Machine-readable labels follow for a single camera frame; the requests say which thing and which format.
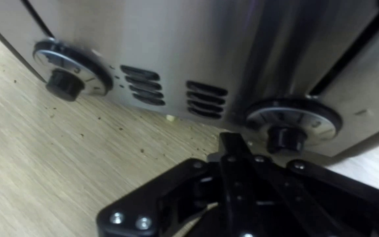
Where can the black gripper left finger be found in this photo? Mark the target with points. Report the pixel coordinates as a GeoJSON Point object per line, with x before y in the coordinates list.
{"type": "Point", "coordinates": [167, 198]}

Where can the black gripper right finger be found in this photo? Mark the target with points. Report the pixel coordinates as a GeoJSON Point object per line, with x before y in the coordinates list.
{"type": "Point", "coordinates": [321, 198]}

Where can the silver black four-slot toaster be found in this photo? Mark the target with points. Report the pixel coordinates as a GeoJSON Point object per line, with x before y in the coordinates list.
{"type": "Point", "coordinates": [176, 44]}

